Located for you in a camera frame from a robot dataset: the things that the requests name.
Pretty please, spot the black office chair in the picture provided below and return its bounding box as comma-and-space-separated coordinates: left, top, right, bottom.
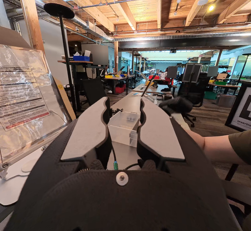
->
177, 77, 211, 128

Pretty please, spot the clear plastic bin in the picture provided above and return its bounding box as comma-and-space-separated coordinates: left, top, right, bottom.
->
107, 111, 141, 147

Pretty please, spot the green plastic bin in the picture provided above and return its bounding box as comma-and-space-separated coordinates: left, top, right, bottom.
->
204, 91, 217, 100

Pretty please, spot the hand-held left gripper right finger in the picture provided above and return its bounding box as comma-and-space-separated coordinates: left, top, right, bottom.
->
137, 98, 186, 170

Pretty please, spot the black braided hdmi cable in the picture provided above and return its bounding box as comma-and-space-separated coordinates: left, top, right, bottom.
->
111, 145, 119, 170

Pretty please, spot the black slanted tablet stand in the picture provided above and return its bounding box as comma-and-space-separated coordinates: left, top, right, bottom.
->
141, 74, 158, 98

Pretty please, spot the long silver spiral duct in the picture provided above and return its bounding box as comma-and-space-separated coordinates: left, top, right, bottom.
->
111, 31, 251, 43

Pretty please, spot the black monitor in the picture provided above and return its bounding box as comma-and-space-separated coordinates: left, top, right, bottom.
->
182, 62, 203, 83

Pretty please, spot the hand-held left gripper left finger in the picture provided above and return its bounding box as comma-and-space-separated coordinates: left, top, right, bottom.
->
60, 97, 112, 170

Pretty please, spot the grey trash bin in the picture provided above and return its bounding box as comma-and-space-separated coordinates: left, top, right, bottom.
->
216, 94, 236, 108

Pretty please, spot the black floor lamp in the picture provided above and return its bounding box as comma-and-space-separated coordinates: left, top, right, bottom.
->
43, 3, 78, 116
236, 53, 251, 85

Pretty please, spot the wooden framed instruction board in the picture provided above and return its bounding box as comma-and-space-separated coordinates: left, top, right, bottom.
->
0, 26, 76, 169

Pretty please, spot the black framed tag sign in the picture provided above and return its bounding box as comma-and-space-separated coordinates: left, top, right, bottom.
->
225, 82, 251, 132

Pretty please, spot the person's right forearm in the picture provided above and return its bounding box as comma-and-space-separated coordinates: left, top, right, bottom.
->
184, 130, 244, 165

